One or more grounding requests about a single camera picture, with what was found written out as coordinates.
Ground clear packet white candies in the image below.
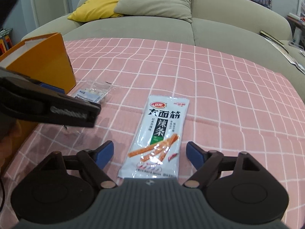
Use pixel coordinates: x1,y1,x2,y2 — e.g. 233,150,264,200
69,81,120,104

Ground white spicy strip packet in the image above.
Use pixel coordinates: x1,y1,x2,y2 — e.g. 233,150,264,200
118,95,189,179

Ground orange cardboard box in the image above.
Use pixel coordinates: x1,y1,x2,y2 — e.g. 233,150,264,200
1,33,76,175

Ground stacked colourful stools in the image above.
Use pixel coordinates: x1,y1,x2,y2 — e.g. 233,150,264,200
0,35,13,55

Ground pink checkered tablecloth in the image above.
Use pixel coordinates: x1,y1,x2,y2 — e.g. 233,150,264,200
1,38,304,228

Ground white door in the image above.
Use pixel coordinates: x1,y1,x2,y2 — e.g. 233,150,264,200
30,0,70,27

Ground yellow cushion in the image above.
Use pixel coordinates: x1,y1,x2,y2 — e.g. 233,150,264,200
68,0,123,23

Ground magazine on sofa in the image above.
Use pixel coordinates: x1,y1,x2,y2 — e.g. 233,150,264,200
259,31,304,74

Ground beige sofa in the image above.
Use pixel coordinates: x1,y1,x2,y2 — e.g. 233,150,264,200
21,0,305,94

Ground cluttered white shelf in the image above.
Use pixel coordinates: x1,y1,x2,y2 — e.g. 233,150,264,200
286,0,304,50

